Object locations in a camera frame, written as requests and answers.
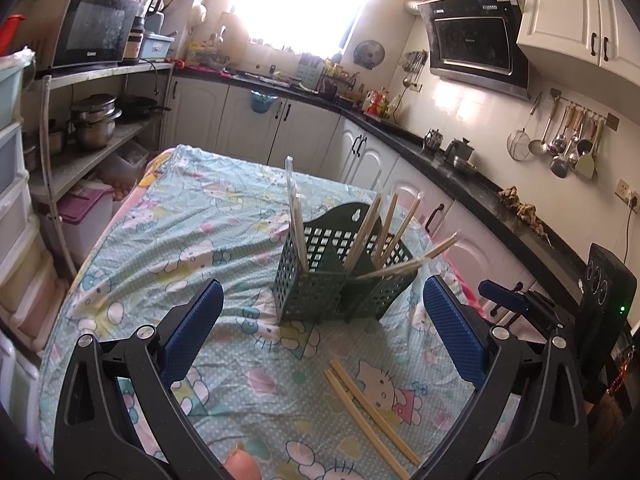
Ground black range hood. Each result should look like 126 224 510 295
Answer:
418 0 529 100

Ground purple lidded container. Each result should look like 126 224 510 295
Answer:
58 180 114 266

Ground person's left hand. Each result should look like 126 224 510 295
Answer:
224 448 262 480

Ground metal kettle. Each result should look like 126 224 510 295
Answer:
445 138 474 164

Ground stainless steel pot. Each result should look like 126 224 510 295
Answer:
70 93 122 150

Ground blue storage box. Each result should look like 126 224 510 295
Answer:
139 32 175 61

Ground black microwave oven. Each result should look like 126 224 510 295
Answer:
14 0 140 72

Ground white upper cabinet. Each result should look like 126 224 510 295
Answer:
518 0 639 101

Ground green plastic utensil basket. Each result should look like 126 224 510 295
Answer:
272 203 418 324

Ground wall ventilation fan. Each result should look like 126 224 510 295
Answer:
352 39 386 70

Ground plastic drawer tower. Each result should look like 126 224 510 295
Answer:
1 48 66 448

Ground wrapped chopsticks in basket right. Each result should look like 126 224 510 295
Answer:
344 192 382 274

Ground hanging strainer ladle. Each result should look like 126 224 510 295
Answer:
506 92 542 162

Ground red plastic basin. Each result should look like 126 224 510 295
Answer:
0 14 25 56

